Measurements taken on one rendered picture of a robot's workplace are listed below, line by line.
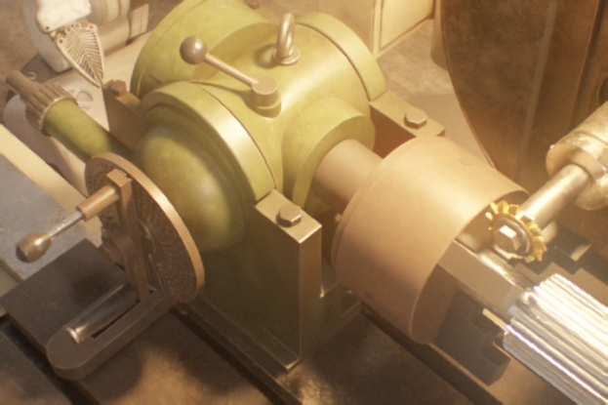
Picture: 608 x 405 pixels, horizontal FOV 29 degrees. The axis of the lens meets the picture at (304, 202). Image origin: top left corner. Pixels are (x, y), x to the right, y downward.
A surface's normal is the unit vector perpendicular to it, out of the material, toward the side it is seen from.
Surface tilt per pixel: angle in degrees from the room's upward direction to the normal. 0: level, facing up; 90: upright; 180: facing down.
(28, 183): 0
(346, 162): 19
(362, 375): 0
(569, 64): 90
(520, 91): 90
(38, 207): 0
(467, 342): 65
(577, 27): 90
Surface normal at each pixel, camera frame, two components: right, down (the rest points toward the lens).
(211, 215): 0.07, 0.49
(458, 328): -0.64, 0.22
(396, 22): 0.71, 0.54
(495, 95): -0.71, 0.54
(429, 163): 0.07, -0.69
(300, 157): -0.52, -0.04
